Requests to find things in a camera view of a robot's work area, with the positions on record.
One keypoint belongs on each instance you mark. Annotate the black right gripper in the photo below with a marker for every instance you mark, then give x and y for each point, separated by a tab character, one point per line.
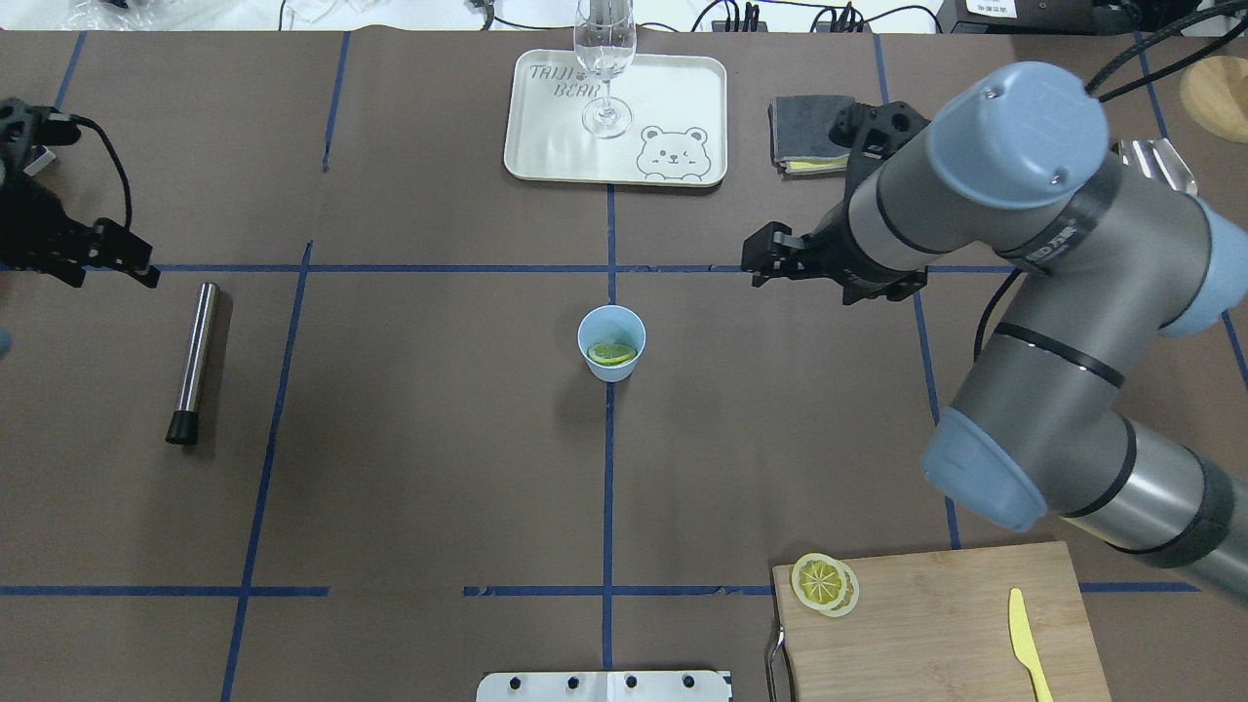
831	255

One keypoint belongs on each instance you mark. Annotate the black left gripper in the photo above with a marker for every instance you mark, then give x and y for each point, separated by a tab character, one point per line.
31	226

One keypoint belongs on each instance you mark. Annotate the lemon slice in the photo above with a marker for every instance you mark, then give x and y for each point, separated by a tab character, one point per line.
611	354
825	584

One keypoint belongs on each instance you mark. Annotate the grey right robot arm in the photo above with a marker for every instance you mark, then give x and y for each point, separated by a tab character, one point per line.
1111	260

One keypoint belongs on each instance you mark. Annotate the light blue paper cup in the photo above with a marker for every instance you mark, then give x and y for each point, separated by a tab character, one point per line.
611	323

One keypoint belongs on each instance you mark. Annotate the wooden cup tree stand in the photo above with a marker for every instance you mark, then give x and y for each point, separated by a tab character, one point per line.
1213	92

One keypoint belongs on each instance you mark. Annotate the yellow sponge cloth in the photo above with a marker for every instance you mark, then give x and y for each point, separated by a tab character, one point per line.
815	167

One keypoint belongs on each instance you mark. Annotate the grey folded cloth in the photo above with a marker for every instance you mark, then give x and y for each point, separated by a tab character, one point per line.
800	127

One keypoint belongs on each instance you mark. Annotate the white bear tray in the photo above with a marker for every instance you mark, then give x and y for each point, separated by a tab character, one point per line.
668	126

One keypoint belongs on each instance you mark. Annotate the steel muddler black tip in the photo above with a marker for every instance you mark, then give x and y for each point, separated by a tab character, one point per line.
185	420

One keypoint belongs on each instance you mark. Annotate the clear wine glass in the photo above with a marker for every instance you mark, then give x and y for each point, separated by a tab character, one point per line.
605	43

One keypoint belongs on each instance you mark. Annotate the steel ice scoop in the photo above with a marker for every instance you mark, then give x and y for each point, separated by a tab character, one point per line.
1157	159

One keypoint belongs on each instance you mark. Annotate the wooden cutting board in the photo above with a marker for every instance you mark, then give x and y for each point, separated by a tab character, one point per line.
934	627

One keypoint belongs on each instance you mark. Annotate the yellow plastic knife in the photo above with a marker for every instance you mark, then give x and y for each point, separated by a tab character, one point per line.
1023	645

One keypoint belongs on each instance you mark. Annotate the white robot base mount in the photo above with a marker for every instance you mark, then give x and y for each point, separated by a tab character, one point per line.
643	685

